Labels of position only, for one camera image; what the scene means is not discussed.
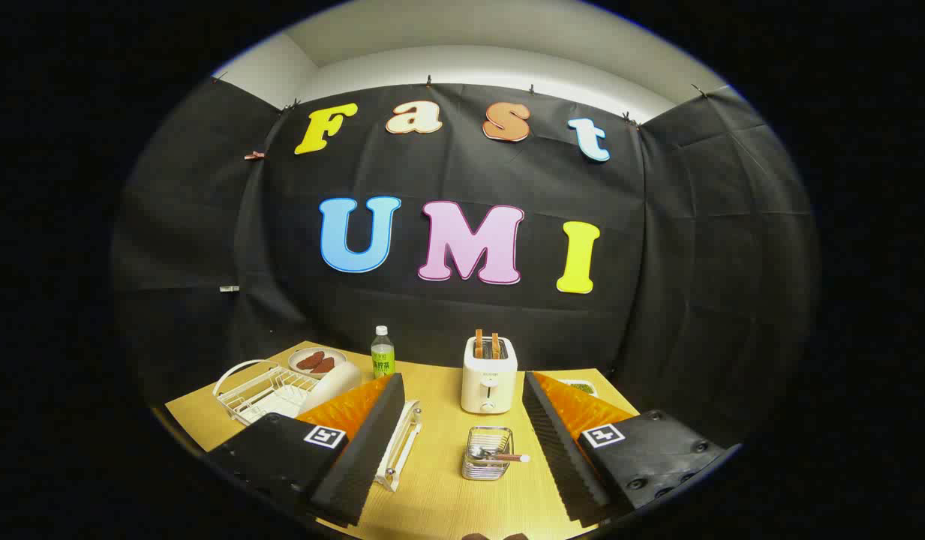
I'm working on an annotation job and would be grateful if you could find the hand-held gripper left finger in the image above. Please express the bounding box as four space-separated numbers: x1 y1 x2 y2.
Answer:
207 373 407 527

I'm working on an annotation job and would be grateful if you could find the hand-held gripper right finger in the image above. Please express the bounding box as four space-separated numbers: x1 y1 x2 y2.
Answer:
522 370 740 528

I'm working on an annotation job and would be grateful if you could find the spoon with red checked handle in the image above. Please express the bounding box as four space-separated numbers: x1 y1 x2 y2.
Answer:
470 446 530 464

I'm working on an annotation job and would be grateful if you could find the beige round plate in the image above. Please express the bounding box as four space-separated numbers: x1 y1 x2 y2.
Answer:
301 362 362 413

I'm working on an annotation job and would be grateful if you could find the metal wire basket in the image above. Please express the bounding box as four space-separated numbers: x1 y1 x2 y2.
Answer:
462 426 514 481

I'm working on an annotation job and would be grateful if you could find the white wire dish rack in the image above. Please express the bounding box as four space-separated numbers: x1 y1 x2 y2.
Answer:
212 360 422 492

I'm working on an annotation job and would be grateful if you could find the small beige plate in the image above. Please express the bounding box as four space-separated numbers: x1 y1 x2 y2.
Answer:
288 347 347 376

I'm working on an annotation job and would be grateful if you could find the green label drink bottle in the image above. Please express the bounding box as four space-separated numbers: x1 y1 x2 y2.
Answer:
371 325 395 380

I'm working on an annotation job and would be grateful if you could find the white toaster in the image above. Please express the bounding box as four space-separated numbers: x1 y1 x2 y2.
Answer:
462 336 518 415

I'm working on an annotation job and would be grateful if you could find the black backdrop cloth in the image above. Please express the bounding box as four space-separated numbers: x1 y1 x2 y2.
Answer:
110 75 819 451

